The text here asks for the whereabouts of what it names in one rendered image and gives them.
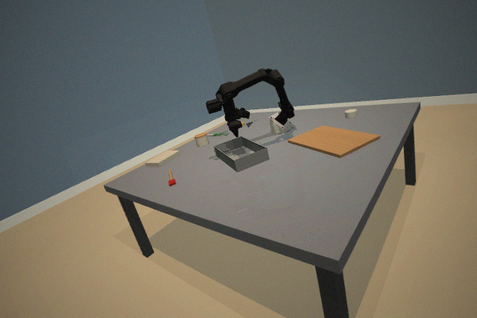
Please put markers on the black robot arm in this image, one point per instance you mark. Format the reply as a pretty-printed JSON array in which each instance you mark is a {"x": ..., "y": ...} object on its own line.
[{"x": 227, "y": 91}]

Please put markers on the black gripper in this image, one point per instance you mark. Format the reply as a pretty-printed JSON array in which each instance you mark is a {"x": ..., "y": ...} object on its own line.
[{"x": 233, "y": 124}]

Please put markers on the grey cylinder with orange lid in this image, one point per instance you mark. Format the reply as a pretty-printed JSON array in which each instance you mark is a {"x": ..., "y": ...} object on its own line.
[{"x": 201, "y": 139}]

